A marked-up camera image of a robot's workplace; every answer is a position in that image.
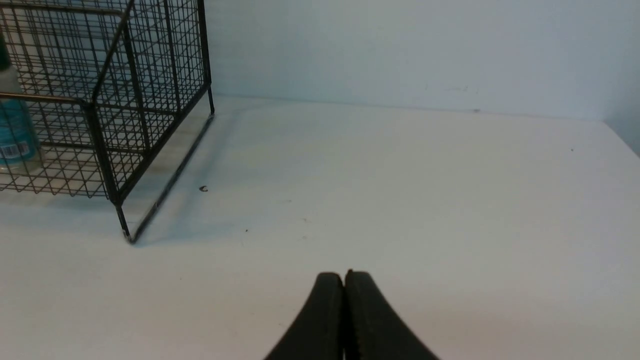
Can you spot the black wire mesh shelf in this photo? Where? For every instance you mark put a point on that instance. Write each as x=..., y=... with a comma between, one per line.
x=107, y=84

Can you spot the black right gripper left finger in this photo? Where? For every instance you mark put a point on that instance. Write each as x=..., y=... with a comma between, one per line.
x=316, y=332

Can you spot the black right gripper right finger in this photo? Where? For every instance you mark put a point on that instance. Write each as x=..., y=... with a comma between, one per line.
x=374, y=330

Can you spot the small green-capped spice jar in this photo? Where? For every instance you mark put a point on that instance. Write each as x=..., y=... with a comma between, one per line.
x=20, y=149

